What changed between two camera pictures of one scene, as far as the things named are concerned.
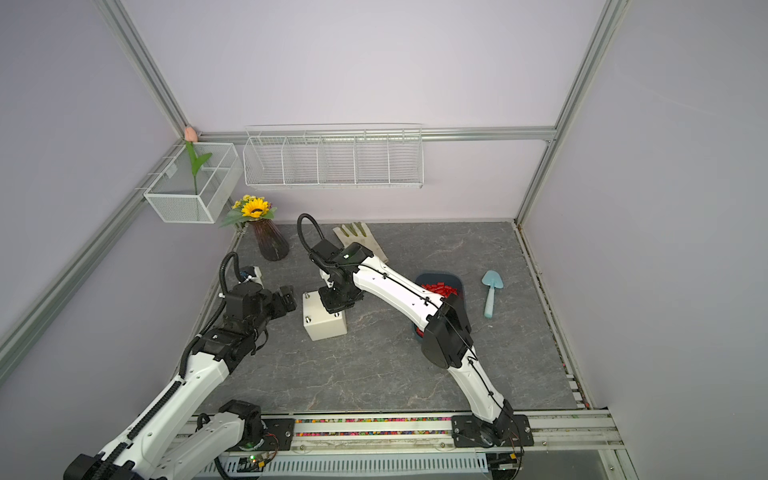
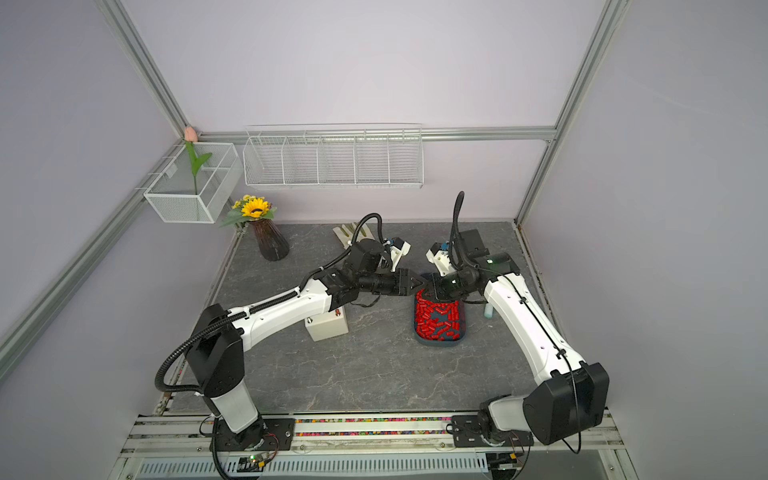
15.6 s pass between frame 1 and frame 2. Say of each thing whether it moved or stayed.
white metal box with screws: stayed
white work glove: stayed
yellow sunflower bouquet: stayed
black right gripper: moved
